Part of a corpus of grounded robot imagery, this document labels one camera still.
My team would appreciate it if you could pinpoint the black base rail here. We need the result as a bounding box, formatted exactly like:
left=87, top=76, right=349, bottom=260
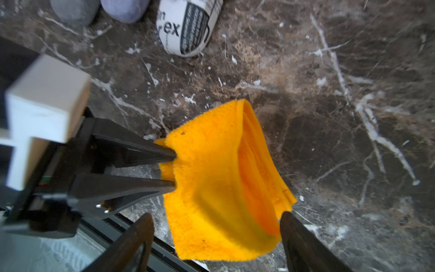
left=1, top=38, right=201, bottom=272

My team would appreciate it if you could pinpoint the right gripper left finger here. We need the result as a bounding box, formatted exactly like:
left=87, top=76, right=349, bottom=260
left=80, top=213, right=155, bottom=272

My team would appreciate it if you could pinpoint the orange microfiber cloth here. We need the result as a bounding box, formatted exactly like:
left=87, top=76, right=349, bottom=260
left=157, top=99, right=297, bottom=261

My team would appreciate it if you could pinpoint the lavender fabric eyeglass case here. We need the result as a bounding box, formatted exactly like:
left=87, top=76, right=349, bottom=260
left=101, top=0, right=150, bottom=24

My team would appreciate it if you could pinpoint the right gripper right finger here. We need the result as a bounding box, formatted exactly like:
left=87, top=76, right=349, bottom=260
left=280, top=211, right=352, bottom=272

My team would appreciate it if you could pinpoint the dark grey eyeglass case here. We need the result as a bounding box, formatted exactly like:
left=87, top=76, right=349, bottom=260
left=50, top=0, right=100, bottom=26

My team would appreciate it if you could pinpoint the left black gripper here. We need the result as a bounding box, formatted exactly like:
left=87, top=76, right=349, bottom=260
left=1, top=114, right=177, bottom=238

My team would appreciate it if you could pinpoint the newspaper print eyeglass case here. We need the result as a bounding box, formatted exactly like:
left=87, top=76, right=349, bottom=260
left=156, top=0, right=224, bottom=58

